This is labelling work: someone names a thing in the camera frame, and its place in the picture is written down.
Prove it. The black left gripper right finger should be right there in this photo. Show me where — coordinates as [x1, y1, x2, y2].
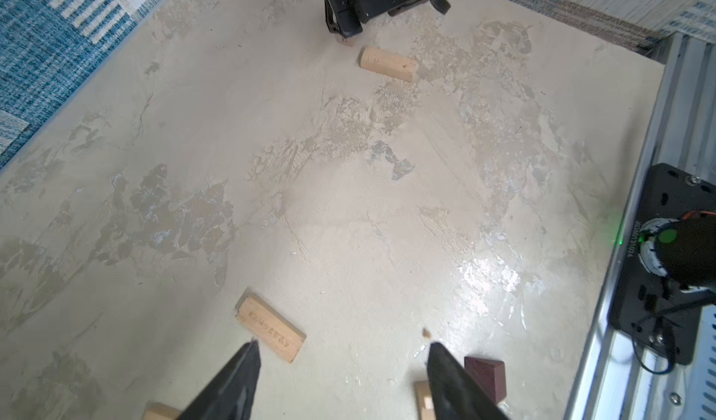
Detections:
[427, 342, 508, 420]

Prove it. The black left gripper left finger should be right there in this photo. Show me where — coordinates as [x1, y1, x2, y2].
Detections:
[178, 340, 261, 420]

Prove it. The wood arch block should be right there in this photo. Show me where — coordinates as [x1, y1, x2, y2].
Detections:
[414, 381, 436, 420]

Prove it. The dark red triangular block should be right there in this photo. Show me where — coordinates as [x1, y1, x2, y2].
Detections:
[464, 356, 507, 404]

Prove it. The patterned wood block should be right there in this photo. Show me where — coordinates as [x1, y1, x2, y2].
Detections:
[142, 403, 182, 420]

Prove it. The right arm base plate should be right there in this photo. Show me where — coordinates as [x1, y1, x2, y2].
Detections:
[608, 164, 715, 369]

